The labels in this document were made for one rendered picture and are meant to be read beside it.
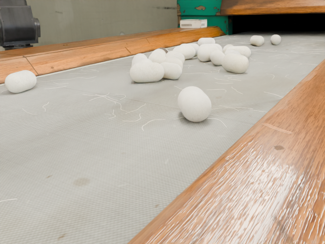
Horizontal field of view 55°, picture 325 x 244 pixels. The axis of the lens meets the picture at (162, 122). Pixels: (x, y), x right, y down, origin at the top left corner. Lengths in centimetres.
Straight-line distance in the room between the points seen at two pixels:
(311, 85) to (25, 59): 33
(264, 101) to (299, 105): 9
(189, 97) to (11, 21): 61
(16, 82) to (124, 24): 180
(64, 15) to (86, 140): 228
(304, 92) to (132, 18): 190
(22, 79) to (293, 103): 25
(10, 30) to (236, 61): 54
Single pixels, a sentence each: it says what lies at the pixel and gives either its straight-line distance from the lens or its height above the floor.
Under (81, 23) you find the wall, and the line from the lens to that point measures 235.
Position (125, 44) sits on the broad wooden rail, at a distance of 55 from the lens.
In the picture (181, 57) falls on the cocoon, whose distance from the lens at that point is 41.
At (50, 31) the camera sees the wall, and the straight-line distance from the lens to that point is 259.
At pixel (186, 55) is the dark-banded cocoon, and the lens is 47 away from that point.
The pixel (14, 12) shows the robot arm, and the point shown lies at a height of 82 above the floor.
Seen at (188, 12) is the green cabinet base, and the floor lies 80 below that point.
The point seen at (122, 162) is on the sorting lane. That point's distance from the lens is 16.
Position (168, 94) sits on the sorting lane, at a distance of 28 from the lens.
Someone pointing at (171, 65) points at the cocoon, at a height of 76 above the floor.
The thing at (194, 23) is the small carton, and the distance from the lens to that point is 82.
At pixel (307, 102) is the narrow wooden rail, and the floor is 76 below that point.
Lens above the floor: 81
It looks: 20 degrees down
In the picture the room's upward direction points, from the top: 2 degrees counter-clockwise
